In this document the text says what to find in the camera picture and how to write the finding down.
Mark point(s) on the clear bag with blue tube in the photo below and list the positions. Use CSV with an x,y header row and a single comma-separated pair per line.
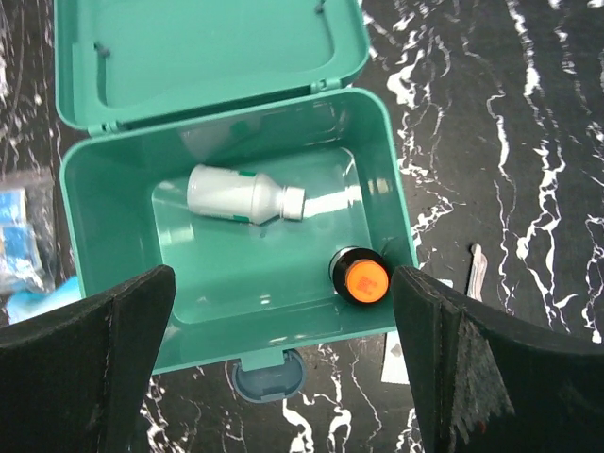
x,y
28,257

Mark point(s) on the blue cotton swab bag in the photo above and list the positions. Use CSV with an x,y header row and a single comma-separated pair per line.
x,y
25,305

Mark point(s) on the teal medicine kit box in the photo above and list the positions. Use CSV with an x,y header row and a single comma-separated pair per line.
x,y
257,86

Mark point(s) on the brown bottle orange cap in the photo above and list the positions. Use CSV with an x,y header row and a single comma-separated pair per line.
x,y
359,275

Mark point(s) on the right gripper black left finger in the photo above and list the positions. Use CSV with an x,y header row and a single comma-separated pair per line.
x,y
73,379

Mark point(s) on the black scissors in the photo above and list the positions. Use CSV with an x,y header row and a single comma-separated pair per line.
x,y
477,272

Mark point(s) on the teal white flat packet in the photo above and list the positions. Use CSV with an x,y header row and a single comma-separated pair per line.
x,y
394,369

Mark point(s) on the white disinfectant bottle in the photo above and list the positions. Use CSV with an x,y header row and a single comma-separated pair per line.
x,y
242,196

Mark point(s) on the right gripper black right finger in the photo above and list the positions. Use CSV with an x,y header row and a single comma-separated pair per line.
x,y
485,381

